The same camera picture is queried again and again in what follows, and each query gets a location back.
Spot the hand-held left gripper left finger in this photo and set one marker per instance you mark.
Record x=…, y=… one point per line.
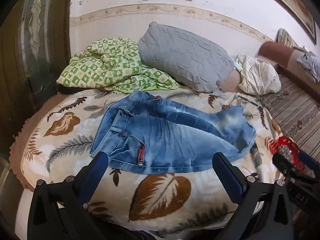
x=98, y=168

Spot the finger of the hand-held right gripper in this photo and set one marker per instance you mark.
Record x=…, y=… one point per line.
x=283, y=163
x=307, y=161

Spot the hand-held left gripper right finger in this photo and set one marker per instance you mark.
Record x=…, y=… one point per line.
x=226, y=177

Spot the blue denim pants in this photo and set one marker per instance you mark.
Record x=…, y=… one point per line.
x=170, y=137

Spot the red glass bowl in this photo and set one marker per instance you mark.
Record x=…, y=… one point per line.
x=283, y=147

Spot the striped patterned bed sheet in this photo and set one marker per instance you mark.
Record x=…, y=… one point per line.
x=295, y=110

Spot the leaf print plush blanket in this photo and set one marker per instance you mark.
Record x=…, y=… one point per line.
x=162, y=195

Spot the round bed brown skirt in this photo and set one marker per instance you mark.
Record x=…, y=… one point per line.
x=27, y=132

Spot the cream crumpled cloth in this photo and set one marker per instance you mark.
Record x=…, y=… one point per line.
x=257, y=75

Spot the pink pillow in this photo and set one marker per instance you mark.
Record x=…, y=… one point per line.
x=231, y=82

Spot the grey crumpled cloth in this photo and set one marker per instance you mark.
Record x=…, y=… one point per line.
x=310, y=63

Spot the green checkered quilt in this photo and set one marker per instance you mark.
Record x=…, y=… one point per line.
x=105, y=65

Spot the brown sofa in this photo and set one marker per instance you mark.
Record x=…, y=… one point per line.
x=282, y=57

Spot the striped patterned cushion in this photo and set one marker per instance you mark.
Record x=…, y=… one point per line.
x=285, y=37

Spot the grey quilted pillow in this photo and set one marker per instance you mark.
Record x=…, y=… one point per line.
x=182, y=55

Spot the dark wooden glass door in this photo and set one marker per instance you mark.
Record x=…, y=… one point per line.
x=32, y=47

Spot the large framed wall picture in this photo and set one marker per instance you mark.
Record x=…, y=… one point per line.
x=297, y=7

